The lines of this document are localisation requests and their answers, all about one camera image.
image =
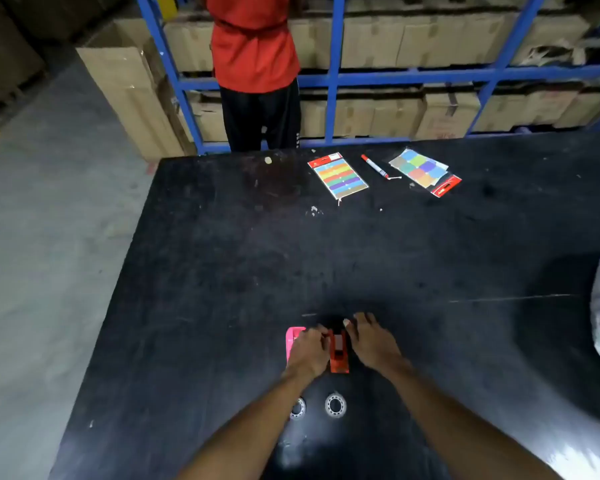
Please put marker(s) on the person's left hand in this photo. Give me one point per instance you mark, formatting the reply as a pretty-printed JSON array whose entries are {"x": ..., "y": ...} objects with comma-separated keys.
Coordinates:
[{"x": 307, "y": 352}]

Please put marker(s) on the person's right hand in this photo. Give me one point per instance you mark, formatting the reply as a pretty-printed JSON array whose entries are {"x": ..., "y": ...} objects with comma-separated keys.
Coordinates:
[{"x": 375, "y": 344}]

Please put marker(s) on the pink tape dispenser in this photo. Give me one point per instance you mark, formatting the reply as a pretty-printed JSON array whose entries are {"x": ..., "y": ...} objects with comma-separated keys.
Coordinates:
[{"x": 291, "y": 339}]

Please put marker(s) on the orange tape dispenser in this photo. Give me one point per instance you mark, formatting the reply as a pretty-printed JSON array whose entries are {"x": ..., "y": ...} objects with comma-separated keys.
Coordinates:
[{"x": 338, "y": 362}]

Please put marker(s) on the clear tape roll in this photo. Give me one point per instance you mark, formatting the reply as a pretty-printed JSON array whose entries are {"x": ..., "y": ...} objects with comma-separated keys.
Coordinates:
[
  {"x": 327, "y": 405},
  {"x": 303, "y": 408}
]

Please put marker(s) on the person's right forearm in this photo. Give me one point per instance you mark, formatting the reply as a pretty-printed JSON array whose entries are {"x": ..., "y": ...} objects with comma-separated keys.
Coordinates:
[{"x": 460, "y": 429}]

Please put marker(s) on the person's left forearm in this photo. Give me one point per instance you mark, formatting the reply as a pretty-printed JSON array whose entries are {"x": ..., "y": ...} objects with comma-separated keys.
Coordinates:
[{"x": 245, "y": 434}]

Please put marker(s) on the striped colour sticky note pack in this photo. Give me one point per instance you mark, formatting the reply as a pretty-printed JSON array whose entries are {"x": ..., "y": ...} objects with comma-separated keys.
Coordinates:
[{"x": 337, "y": 177}]

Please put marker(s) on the red marker pen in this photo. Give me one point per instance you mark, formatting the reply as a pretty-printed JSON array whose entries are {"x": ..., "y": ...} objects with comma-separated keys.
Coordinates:
[{"x": 372, "y": 164}]

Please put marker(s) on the pastel squares sticky note pack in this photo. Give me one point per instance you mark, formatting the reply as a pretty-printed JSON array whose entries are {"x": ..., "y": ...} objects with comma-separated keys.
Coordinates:
[{"x": 420, "y": 167}]

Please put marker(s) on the blue metal shelf rack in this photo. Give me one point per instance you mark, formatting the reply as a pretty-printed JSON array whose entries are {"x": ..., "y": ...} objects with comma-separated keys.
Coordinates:
[{"x": 336, "y": 39}]

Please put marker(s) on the row of shelved cardboard boxes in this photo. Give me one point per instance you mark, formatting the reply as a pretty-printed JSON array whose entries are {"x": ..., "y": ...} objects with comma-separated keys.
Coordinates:
[{"x": 430, "y": 39}]

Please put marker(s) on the tall open cardboard carton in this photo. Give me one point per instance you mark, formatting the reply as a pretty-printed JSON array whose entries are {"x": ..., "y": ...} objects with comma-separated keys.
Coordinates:
[{"x": 125, "y": 84}]

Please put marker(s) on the stack of dark brown cartons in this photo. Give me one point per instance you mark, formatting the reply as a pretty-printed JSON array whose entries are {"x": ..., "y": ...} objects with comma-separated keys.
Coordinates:
[{"x": 5, "y": 54}]

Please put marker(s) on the yellow upright post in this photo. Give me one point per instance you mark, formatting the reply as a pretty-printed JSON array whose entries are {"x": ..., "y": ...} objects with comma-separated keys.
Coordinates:
[{"x": 166, "y": 4}]

